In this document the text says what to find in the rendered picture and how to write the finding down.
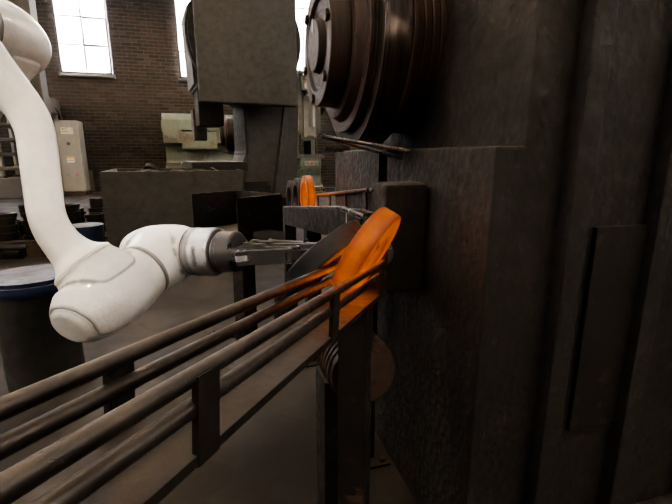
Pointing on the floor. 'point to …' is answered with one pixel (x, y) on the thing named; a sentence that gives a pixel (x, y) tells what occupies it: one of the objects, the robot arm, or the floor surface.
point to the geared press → (309, 120)
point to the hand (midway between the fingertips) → (323, 251)
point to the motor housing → (326, 401)
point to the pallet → (11, 228)
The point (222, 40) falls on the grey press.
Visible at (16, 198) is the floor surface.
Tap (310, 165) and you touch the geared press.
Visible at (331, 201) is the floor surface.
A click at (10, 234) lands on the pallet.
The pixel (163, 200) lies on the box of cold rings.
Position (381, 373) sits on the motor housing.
